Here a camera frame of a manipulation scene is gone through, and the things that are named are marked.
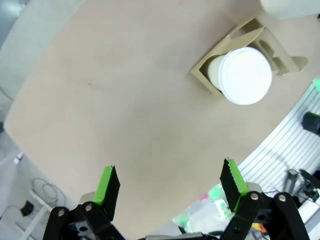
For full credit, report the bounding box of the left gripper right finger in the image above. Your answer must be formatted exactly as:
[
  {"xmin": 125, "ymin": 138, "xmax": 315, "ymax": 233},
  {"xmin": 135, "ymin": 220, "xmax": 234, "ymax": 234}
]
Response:
[{"xmin": 219, "ymin": 157, "xmax": 311, "ymax": 240}]

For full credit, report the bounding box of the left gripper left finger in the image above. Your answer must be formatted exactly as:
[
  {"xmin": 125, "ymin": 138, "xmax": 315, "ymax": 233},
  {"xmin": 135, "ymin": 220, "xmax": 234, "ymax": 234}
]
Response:
[{"xmin": 42, "ymin": 164, "xmax": 124, "ymax": 240}]

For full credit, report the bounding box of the white lidded paper cup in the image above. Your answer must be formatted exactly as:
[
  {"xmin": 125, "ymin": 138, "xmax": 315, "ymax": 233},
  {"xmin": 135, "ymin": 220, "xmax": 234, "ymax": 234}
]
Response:
[{"xmin": 218, "ymin": 46, "xmax": 273, "ymax": 106}]

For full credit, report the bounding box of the brown cardboard cup carrier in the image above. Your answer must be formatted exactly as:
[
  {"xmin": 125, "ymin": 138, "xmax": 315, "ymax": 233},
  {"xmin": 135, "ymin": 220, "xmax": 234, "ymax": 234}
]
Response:
[{"xmin": 190, "ymin": 17, "xmax": 309, "ymax": 98}]

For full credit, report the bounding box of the clear plastic bag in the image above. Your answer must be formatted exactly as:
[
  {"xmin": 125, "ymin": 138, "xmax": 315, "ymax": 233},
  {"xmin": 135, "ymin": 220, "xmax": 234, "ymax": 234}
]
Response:
[{"xmin": 171, "ymin": 184, "xmax": 237, "ymax": 235}]

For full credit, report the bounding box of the black cylinder object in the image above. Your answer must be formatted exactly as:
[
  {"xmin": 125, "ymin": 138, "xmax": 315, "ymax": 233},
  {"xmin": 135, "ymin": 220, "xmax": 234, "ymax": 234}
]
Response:
[{"xmin": 301, "ymin": 111, "xmax": 320, "ymax": 136}]

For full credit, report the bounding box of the grey floor cable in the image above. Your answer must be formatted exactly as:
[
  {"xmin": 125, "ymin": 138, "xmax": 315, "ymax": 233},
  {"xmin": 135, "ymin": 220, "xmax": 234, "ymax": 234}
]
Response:
[{"xmin": 31, "ymin": 176, "xmax": 66, "ymax": 202}]

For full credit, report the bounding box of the white table frame leg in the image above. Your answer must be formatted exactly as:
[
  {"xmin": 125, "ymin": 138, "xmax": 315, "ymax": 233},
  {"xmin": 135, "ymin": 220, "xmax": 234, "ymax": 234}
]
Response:
[{"xmin": 14, "ymin": 189, "xmax": 54, "ymax": 240}]

